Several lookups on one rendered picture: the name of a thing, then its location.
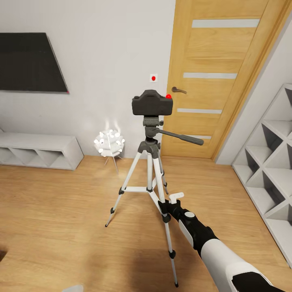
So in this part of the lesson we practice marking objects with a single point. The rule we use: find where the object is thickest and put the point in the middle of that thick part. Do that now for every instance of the electric switch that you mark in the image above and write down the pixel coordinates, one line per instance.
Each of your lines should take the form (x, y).
(153, 77)

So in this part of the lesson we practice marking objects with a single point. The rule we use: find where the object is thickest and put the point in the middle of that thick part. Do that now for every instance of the bookcase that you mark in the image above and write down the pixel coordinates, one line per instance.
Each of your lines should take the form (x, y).
(275, 169)
(38, 150)

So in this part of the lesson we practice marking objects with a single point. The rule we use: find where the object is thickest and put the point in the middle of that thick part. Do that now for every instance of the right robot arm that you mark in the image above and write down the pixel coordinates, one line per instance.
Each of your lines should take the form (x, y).
(229, 271)

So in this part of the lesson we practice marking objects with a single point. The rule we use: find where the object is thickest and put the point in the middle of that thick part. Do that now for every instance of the digital camera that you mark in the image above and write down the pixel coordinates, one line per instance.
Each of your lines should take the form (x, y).
(152, 103)

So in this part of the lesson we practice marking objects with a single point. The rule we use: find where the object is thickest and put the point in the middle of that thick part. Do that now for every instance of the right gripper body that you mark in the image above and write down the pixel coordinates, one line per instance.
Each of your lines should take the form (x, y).
(170, 208)

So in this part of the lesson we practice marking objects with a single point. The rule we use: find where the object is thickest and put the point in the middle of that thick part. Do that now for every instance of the door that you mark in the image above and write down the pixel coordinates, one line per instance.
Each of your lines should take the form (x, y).
(218, 49)

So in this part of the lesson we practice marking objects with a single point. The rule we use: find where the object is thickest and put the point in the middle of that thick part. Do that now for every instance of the camera tripod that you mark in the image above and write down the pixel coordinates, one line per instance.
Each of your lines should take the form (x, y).
(152, 148)

